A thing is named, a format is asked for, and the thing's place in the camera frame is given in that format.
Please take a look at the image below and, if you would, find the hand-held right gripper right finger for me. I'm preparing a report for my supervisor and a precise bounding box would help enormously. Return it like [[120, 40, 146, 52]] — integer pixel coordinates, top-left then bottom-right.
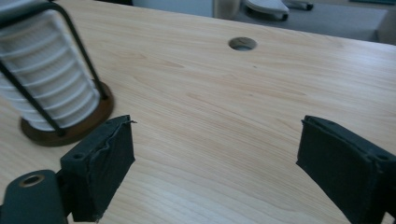
[[296, 115, 396, 224]]

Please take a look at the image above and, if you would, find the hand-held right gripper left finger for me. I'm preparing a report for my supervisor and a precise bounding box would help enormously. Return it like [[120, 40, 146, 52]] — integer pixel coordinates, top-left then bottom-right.
[[60, 114, 138, 223]]

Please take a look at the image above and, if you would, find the black wire cup holder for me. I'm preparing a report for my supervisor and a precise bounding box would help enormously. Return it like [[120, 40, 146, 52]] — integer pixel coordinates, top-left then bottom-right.
[[0, 0, 116, 147]]

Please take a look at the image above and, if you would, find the stack of white paper cups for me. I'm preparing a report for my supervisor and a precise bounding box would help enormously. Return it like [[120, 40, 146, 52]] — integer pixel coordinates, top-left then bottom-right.
[[0, 0, 101, 132]]

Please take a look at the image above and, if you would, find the white chair base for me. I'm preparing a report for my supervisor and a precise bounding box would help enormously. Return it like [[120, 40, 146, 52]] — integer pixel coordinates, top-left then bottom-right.
[[243, 0, 290, 22]]

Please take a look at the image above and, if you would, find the beige furniture leg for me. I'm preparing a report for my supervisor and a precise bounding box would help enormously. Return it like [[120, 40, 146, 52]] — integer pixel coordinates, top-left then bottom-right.
[[213, 0, 243, 21]]

